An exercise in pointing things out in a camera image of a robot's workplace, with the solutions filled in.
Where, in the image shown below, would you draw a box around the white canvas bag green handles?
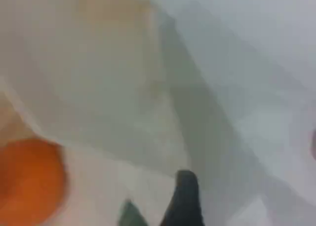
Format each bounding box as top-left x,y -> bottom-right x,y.
0,0 -> 188,226

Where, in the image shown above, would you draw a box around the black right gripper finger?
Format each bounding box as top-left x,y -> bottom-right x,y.
159,170 -> 204,226

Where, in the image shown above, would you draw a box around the orange toy fruit with stem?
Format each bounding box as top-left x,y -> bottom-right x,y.
0,138 -> 68,226

